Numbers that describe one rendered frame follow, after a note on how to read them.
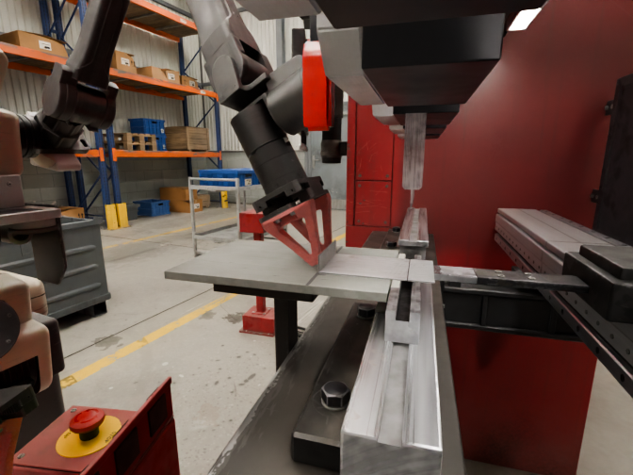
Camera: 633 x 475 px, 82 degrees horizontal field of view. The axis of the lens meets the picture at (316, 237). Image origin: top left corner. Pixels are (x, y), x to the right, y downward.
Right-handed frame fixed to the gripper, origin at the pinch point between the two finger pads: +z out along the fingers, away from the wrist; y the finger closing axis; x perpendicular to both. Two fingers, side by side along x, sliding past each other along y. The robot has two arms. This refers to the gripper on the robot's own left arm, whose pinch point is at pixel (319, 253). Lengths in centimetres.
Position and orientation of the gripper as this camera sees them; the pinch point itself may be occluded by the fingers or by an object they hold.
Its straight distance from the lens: 46.6
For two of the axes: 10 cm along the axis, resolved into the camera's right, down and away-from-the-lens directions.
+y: 2.8, -1.9, 9.4
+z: 4.4, 9.0, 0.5
